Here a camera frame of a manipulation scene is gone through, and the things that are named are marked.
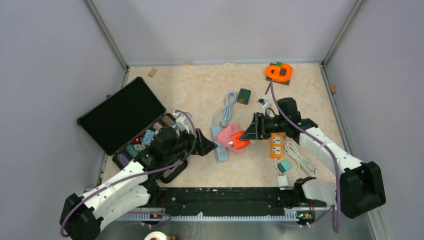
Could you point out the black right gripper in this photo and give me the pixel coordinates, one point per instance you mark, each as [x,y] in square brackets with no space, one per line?
[257,130]

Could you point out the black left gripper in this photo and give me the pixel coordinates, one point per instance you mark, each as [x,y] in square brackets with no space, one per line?
[200,144]

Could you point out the pink triangular power strip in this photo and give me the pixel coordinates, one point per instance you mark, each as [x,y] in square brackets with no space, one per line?
[224,137]

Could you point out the red cube socket adapter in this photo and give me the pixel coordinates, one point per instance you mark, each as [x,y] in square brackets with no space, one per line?
[237,142]

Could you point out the dark green cube adapter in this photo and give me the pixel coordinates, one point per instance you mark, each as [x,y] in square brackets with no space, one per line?
[243,96]

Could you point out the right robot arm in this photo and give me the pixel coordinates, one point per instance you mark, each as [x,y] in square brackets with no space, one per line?
[360,186]

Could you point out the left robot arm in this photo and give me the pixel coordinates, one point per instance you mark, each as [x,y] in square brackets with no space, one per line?
[84,216]

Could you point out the white plug adapter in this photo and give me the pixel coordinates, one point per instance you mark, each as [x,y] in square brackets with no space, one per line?
[282,181]

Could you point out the light blue power strip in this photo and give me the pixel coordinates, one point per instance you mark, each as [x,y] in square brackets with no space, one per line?
[221,152]

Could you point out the orange power strip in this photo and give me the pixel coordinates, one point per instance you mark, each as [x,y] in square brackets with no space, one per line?
[276,145]

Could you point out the teal cube adapter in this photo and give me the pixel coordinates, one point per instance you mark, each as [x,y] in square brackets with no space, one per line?
[283,166]

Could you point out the poker chip stack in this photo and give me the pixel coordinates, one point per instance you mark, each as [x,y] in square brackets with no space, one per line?
[148,137]

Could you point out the black poker chip case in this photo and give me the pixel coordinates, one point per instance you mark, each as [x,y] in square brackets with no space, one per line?
[118,123]

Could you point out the wooden block at right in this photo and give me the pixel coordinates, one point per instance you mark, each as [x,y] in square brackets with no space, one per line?
[332,88]

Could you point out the small wooden block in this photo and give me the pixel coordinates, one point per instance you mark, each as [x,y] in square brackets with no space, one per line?
[152,72]

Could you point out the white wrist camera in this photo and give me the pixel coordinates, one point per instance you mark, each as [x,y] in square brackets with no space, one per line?
[263,102]

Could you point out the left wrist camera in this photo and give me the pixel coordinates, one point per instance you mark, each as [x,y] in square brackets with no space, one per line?
[182,120]

